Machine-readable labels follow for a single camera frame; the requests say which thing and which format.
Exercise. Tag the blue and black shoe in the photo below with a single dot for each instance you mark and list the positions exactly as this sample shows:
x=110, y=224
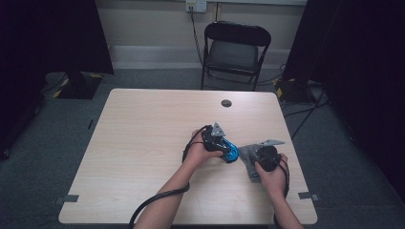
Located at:
x=231, y=154

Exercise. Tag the grey sock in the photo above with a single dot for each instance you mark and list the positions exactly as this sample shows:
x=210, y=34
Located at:
x=250, y=159

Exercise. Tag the white wall socket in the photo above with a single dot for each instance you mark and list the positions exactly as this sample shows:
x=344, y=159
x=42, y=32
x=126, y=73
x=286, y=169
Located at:
x=196, y=5

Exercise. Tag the person's left hand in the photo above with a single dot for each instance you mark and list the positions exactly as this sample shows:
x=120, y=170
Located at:
x=196, y=152

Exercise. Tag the black folding chair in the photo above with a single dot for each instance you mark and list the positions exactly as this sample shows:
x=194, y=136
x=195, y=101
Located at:
x=234, y=55

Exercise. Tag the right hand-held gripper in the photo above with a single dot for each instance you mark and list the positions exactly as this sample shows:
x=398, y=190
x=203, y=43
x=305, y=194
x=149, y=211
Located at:
x=267, y=157

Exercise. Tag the black box with yellow label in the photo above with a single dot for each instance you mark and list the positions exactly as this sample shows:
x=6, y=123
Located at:
x=294, y=92

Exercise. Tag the black stand base plate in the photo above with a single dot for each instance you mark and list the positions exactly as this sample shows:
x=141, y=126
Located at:
x=79, y=87

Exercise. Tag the person's right hand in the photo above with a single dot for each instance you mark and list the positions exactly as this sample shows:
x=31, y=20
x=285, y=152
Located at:
x=273, y=181

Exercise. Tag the grey tape mark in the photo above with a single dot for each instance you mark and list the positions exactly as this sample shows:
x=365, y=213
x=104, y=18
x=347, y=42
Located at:
x=68, y=198

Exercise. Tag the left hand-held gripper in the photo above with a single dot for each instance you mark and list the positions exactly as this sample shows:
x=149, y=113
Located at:
x=211, y=143

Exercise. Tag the black curtain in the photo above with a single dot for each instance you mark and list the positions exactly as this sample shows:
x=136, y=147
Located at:
x=359, y=63
x=47, y=31

